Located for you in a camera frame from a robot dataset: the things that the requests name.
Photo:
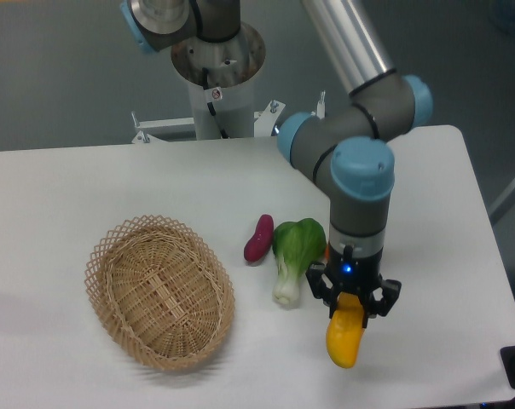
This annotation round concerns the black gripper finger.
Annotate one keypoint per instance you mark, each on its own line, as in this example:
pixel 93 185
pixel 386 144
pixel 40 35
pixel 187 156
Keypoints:
pixel 326 283
pixel 379 298

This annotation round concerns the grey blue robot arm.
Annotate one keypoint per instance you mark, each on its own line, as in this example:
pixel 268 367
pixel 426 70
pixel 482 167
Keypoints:
pixel 347 156

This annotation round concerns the white metal base frame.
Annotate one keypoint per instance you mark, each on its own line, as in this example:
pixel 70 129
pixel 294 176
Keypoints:
pixel 264 124

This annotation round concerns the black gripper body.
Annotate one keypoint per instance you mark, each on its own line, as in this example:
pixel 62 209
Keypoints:
pixel 355 276

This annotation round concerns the green bok choy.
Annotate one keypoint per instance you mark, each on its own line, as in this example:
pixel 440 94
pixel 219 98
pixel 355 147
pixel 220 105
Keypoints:
pixel 295 246

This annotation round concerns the yellow mango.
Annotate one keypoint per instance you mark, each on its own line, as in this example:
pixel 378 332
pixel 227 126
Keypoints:
pixel 345 331

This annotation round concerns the purple sweet potato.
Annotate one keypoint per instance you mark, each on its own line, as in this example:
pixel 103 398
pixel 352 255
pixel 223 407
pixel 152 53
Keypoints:
pixel 259 243

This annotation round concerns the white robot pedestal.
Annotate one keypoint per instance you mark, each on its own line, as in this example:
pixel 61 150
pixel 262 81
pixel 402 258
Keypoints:
pixel 220 76

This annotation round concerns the woven wicker basket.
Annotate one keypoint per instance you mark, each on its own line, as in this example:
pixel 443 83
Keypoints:
pixel 160 293

